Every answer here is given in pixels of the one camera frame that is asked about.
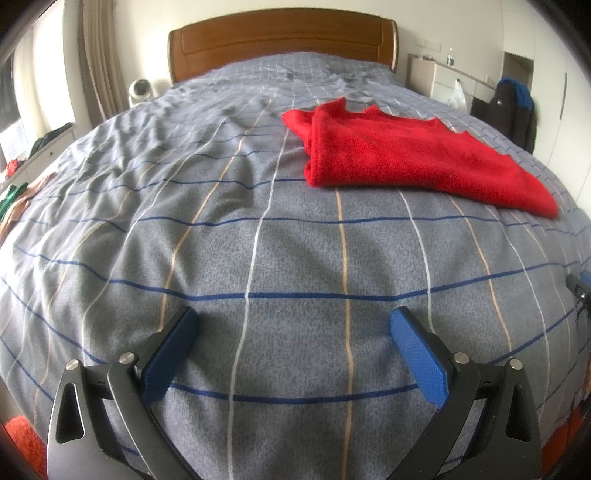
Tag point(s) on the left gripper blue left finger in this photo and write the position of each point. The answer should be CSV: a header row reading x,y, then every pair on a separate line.
x,y
102,425

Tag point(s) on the pink garment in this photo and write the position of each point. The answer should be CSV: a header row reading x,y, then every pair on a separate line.
x,y
17,208

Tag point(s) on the white drawer cabinet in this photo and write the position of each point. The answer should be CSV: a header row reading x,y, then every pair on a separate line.
x,y
436,81

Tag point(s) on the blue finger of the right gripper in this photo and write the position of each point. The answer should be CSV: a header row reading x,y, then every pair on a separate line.
x,y
580,287

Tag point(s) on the blue garment on jacket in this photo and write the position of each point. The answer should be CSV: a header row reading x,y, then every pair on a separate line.
x,y
523,97

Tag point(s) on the grey plaid duvet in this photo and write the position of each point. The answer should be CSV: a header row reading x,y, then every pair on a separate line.
x,y
198,198

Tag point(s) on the small bottle on cabinet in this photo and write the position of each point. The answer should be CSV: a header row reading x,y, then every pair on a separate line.
x,y
450,58

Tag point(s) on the white window-side dresser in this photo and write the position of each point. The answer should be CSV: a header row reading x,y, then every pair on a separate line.
x,y
41,160

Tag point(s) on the wooden headboard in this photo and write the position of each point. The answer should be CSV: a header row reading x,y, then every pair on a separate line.
x,y
198,48

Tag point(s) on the dark clothes on dresser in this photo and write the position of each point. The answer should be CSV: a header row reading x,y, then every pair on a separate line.
x,y
49,137

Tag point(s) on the red knit sweater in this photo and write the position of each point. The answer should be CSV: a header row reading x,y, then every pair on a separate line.
x,y
373,148

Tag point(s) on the white round fan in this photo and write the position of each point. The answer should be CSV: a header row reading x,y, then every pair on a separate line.
x,y
139,90

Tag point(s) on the black jacket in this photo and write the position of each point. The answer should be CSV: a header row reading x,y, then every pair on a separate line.
x,y
502,113

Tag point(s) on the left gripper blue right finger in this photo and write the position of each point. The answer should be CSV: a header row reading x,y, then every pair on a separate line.
x,y
486,424

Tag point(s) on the white wardrobe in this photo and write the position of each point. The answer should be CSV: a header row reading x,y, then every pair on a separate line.
x,y
561,92

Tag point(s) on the green garment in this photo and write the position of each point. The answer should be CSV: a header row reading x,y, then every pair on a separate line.
x,y
13,193

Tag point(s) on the beige curtain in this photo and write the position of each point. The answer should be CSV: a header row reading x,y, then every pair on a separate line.
x,y
104,89

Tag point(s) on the white plastic bag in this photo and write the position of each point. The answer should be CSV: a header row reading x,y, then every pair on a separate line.
x,y
458,99

